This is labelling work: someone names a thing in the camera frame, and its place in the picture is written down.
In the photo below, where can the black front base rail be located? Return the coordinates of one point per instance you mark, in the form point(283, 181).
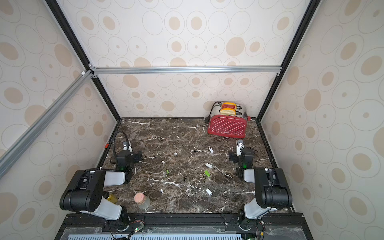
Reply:
point(224, 226)

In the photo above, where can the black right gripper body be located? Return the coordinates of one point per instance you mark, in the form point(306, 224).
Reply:
point(240, 154)

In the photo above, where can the cork stoppered glass jar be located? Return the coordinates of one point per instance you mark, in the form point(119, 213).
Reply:
point(142, 201)

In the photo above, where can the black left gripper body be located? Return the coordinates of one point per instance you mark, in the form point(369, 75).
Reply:
point(125, 156)

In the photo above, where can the red polka dot toaster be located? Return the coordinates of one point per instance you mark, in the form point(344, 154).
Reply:
point(228, 119)

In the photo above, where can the horizontal aluminium frame bar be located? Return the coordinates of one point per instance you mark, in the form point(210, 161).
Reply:
point(187, 70)

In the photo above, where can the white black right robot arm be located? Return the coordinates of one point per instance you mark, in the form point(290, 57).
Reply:
point(272, 190)

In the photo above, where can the diagonal aluminium frame bar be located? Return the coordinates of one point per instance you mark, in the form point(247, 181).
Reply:
point(11, 156)

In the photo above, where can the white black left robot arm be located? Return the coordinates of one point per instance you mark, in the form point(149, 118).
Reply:
point(84, 193)

